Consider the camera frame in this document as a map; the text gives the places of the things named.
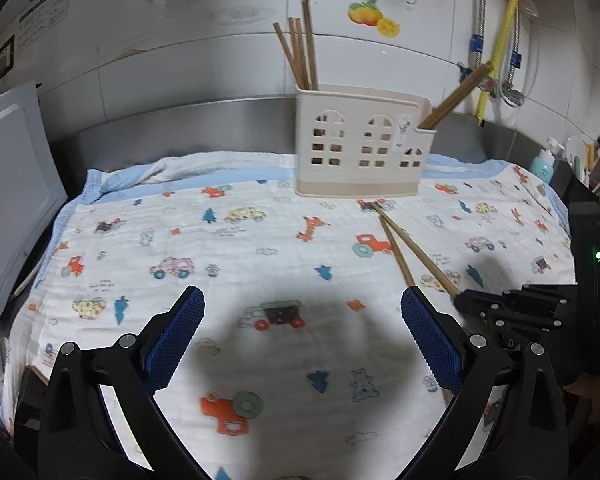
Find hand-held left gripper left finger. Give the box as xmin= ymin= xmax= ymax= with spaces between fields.
xmin=37 ymin=285 xmax=206 ymax=480

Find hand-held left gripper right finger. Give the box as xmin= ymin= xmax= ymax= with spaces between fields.
xmin=400 ymin=285 xmax=568 ymax=480

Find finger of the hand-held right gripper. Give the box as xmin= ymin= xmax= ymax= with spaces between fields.
xmin=453 ymin=283 xmax=578 ymax=318
xmin=467 ymin=307 xmax=568 ymax=361

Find cream plastic utensil holder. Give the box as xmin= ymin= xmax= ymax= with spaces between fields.
xmin=294 ymin=85 xmax=438 ymax=198

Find person's right hand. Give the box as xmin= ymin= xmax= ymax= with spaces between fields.
xmin=562 ymin=375 xmax=600 ymax=441

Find cartoon printed blanket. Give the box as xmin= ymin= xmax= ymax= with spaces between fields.
xmin=2 ymin=152 xmax=581 ymax=480

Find teal pump bottle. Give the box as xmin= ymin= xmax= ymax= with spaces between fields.
xmin=530 ymin=137 xmax=563 ymax=183

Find metal angle valve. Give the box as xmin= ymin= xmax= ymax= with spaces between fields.
xmin=495 ymin=80 xmax=526 ymax=108
xmin=457 ymin=60 xmax=498 ymax=93

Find white cutting board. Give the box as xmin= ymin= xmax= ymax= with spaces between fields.
xmin=0 ymin=80 xmax=70 ymax=333

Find braided metal hose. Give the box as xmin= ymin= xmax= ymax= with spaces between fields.
xmin=502 ymin=2 xmax=523 ymax=88
xmin=467 ymin=0 xmax=487 ymax=68

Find yellow hose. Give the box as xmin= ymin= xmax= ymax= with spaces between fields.
xmin=475 ymin=0 xmax=527 ymax=128

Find wall socket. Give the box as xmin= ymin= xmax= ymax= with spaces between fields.
xmin=0 ymin=35 xmax=17 ymax=78

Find white wall label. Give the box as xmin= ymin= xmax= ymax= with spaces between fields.
xmin=16 ymin=0 xmax=72 ymax=50

